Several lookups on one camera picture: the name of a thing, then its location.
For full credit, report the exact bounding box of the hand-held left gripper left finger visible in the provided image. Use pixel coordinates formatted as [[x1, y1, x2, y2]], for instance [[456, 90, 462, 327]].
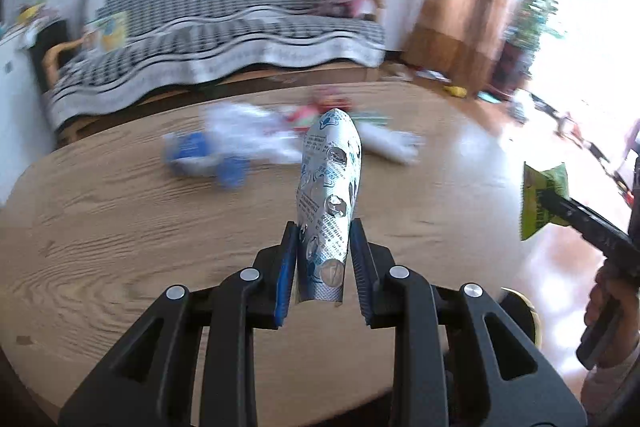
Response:
[[59, 221, 301, 427]]

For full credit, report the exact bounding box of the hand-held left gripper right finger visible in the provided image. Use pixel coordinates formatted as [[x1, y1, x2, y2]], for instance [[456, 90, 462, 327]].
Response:
[[348, 223, 587, 427]]

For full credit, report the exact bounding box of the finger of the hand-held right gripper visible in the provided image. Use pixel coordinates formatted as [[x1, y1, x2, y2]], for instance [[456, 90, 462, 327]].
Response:
[[543, 193, 610, 236]]

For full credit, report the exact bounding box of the green snack packet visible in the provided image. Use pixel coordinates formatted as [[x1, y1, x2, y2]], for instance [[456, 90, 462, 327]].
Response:
[[520, 161, 571, 242]]

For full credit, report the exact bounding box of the silver blue snack packet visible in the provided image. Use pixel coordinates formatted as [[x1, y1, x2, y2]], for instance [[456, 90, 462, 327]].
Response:
[[294, 108, 363, 307]]

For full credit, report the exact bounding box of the red cigarette box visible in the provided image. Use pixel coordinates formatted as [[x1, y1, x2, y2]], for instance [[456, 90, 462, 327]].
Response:
[[310, 86, 354, 111]]

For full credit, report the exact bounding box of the person's right forearm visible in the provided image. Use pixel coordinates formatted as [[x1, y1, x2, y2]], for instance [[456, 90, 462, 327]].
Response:
[[580, 347, 640, 427]]

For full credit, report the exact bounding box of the person's right hand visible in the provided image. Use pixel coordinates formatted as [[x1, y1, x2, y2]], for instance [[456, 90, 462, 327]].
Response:
[[584, 264, 620, 334]]

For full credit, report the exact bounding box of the white plastic wrapper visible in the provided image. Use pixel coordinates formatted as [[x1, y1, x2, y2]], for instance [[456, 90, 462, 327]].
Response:
[[356, 120, 427, 166]]

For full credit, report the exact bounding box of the blue plastic packet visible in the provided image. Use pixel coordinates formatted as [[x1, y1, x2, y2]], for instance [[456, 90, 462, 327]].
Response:
[[161, 131, 249, 191]]

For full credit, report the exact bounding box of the white plastic bag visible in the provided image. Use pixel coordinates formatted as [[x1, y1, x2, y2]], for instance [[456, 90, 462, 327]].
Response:
[[201, 101, 312, 164]]

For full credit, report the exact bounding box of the green potted plant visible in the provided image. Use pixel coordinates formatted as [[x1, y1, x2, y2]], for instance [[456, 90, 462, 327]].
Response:
[[499, 0, 563, 94]]

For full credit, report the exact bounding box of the sofa with checkered cover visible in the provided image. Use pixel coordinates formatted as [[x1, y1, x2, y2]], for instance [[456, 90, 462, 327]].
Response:
[[42, 0, 387, 129]]

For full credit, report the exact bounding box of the colourful picture book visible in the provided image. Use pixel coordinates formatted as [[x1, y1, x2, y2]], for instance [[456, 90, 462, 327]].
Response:
[[84, 11, 131, 55]]

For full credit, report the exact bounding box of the white cabinet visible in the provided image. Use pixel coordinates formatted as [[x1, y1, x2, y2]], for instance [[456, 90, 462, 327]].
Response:
[[0, 21, 57, 204]]

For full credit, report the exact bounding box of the black box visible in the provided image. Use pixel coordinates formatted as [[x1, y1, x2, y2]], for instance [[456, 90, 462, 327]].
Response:
[[27, 19, 71, 84]]

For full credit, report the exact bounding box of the clutter of small items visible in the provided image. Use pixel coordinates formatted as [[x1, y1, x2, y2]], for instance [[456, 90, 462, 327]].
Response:
[[0, 0, 51, 35]]

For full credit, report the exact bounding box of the wooden frame sofa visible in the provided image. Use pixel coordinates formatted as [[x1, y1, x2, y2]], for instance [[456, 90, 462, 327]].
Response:
[[30, 0, 388, 144]]

